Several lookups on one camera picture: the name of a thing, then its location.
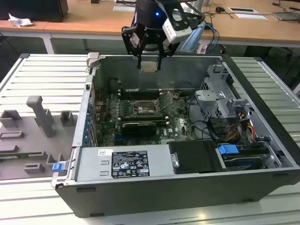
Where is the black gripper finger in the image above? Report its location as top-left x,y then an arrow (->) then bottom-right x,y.
121,25 -> 149,70
156,34 -> 179,71

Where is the silver cpu plate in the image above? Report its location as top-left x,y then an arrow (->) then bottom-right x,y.
140,61 -> 157,74

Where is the black ram slot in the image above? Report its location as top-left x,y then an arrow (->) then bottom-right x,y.
119,96 -> 163,100
118,88 -> 162,93
118,93 -> 163,98
120,118 -> 170,125
119,114 -> 170,120
118,91 -> 163,95

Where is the cpu socket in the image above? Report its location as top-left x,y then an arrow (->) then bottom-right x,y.
131,99 -> 163,117

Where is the black plastic cover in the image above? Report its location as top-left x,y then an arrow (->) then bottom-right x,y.
168,140 -> 223,175

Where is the wooden desk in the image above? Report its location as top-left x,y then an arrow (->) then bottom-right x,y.
0,0 -> 300,55

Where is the grey case latch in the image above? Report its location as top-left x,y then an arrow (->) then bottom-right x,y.
85,52 -> 101,69

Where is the grey metal drive cage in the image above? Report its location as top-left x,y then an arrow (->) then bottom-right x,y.
194,63 -> 255,121

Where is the green motherboard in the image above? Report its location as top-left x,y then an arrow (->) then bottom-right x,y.
93,90 -> 203,146

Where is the black graphics card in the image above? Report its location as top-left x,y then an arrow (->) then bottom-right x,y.
121,121 -> 157,137

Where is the white paper sheet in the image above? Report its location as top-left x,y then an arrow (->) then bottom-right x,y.
235,13 -> 269,21

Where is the black computer box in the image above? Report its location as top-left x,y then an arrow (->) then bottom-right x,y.
0,0 -> 69,23

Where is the crumpled white paper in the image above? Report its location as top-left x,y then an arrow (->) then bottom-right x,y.
7,12 -> 34,28

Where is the hard disk in blue carrier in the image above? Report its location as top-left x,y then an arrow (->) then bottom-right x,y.
217,144 -> 270,172

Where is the flat glass tray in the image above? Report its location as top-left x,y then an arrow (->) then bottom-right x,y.
271,10 -> 300,23

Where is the grey power supply box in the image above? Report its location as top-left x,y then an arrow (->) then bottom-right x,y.
74,144 -> 176,183

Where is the grey part rack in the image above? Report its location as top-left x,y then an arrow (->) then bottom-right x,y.
0,95 -> 80,181

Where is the open black pc case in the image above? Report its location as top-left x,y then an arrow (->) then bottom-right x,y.
51,52 -> 300,218

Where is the white desk cable port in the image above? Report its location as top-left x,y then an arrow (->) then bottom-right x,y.
112,5 -> 132,12
228,7 -> 255,13

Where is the blue cable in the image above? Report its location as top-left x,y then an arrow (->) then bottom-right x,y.
203,21 -> 220,55

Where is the black cable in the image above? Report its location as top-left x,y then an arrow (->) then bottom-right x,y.
187,95 -> 220,143

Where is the orange yellow wire bundle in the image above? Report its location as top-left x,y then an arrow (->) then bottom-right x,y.
225,112 -> 256,144

